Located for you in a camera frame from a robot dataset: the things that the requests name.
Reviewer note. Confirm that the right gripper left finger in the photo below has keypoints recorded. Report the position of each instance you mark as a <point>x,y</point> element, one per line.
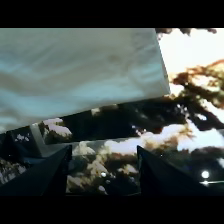
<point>46,176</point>

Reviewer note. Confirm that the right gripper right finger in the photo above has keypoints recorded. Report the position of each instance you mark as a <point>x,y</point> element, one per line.
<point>163,180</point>

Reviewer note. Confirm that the cream shirt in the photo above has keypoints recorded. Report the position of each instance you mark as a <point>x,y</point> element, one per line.
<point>80,70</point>

